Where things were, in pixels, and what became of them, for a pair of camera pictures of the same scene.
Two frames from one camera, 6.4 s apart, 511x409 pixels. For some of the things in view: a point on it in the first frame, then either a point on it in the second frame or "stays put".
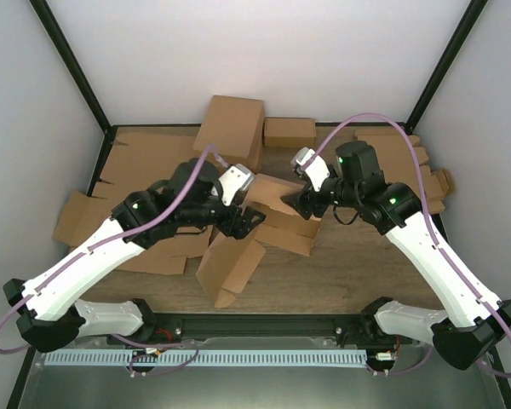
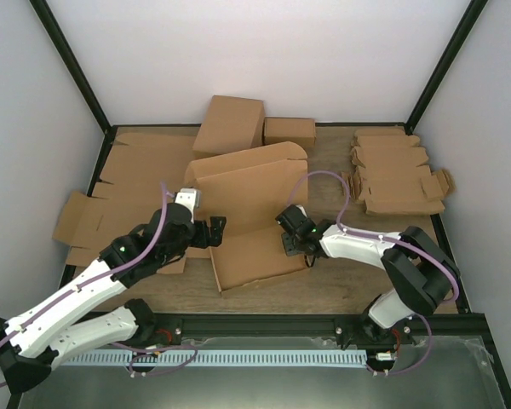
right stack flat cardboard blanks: [395, 161] stays put
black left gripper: [243, 226] -> [203, 241]
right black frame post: [467, 20] stays put
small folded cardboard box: [289, 132] stays put
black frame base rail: [350, 328] stays put
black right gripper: [303, 199] -> [289, 247]
